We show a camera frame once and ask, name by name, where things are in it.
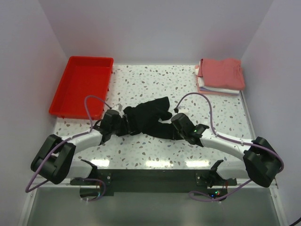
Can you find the black t shirt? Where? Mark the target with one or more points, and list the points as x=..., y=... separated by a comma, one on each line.
x=149, y=118

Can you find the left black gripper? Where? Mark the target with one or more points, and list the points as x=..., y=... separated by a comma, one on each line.
x=119, y=119

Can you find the red plastic tray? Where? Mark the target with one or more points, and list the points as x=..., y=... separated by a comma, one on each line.
x=83, y=76

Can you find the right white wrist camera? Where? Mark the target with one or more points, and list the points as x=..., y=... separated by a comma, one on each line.
x=181, y=109

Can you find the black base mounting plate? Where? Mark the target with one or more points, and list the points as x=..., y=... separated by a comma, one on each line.
x=111, y=181

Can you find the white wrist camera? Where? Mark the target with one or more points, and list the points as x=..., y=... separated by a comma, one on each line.
x=181, y=109
x=118, y=107

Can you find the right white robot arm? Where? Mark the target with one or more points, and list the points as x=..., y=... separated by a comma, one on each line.
x=256, y=159

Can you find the lavender folded t shirt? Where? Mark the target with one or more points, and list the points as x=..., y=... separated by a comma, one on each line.
x=227, y=91

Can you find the pink folded t shirt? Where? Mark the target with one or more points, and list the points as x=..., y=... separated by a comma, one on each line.
x=221, y=74

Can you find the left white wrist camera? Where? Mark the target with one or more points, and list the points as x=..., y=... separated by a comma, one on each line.
x=118, y=107

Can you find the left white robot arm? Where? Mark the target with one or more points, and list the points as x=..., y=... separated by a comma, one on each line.
x=54, y=160

